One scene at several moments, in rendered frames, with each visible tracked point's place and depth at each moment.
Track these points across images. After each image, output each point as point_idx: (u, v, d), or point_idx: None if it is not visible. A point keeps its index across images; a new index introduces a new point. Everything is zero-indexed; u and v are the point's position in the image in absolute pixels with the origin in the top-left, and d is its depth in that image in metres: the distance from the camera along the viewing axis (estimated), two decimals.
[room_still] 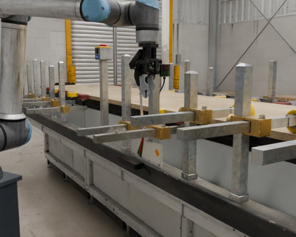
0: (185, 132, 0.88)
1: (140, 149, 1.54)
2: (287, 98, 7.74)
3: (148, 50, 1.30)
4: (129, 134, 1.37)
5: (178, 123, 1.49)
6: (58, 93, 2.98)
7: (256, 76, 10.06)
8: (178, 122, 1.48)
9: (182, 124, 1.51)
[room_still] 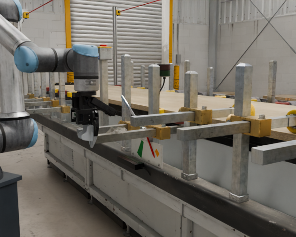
0: (185, 132, 0.88)
1: (151, 150, 1.46)
2: (287, 98, 7.74)
3: (75, 98, 1.27)
4: (129, 134, 1.37)
5: (178, 123, 1.49)
6: (58, 93, 2.98)
7: (256, 76, 10.06)
8: (178, 122, 1.48)
9: (182, 124, 1.51)
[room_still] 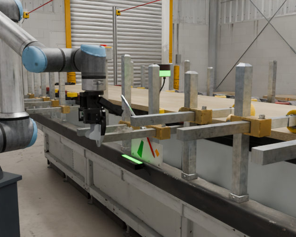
0: (185, 132, 0.88)
1: (151, 150, 1.46)
2: (287, 98, 7.74)
3: (82, 98, 1.28)
4: (136, 133, 1.38)
5: (183, 123, 1.50)
6: (58, 93, 2.98)
7: (256, 76, 10.06)
8: (183, 122, 1.50)
9: None
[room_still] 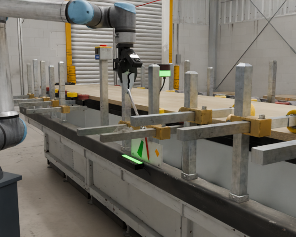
0: (185, 132, 0.88)
1: (147, 152, 1.50)
2: (287, 98, 7.74)
3: None
4: (136, 133, 1.38)
5: (183, 123, 1.50)
6: (58, 93, 2.98)
7: (256, 76, 10.06)
8: (183, 122, 1.50)
9: None
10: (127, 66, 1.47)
